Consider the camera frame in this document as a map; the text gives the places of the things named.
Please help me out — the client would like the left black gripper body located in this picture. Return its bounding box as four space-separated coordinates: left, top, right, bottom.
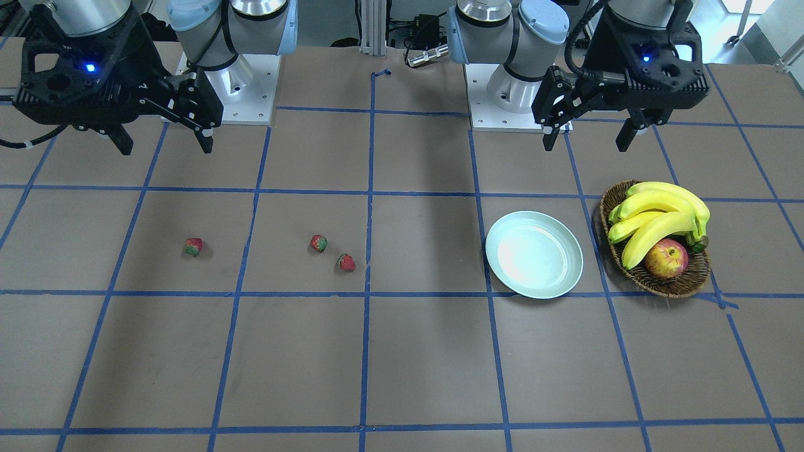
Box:
532 9 709 129

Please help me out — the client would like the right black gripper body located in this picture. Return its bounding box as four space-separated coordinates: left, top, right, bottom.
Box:
13 5 223 132

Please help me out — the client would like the strawberry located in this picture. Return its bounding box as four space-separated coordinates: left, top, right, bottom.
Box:
309 234 329 253
183 237 204 257

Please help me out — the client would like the strawberry plate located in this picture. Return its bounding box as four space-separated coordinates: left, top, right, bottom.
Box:
336 254 356 272

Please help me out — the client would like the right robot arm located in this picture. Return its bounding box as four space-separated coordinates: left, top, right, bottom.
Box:
2 1 298 156

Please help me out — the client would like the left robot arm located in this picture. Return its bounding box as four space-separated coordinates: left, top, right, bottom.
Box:
447 1 710 152

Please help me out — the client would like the light green plate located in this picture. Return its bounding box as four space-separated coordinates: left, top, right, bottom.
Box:
485 211 585 299

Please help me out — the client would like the yellow banana bunch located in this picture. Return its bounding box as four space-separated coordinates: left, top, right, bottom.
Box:
600 180 711 270

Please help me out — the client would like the red yellow apple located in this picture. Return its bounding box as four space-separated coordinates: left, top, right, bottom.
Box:
643 239 689 279

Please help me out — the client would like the silver metal cylinder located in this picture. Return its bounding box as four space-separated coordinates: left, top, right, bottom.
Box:
405 44 450 69

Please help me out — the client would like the black power adapter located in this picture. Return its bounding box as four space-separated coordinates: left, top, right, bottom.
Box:
410 14 440 48

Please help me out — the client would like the brown wicker basket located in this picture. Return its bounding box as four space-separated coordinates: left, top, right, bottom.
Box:
592 180 712 298

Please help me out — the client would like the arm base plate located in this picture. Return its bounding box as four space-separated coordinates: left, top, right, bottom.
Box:
205 53 282 127
464 63 545 134

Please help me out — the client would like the aluminium frame post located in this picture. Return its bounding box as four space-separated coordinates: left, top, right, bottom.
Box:
358 0 388 57

